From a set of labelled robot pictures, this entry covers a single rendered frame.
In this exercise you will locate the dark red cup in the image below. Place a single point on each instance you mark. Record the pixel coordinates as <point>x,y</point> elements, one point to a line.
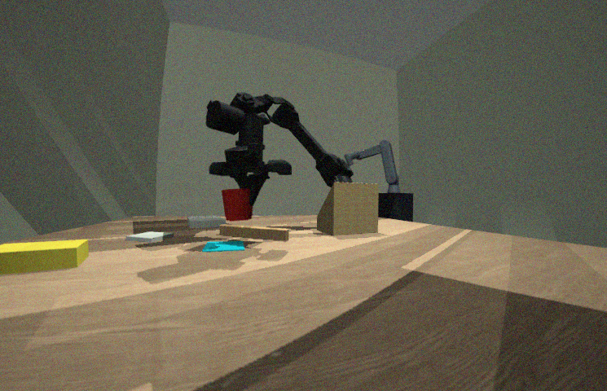
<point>237,204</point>

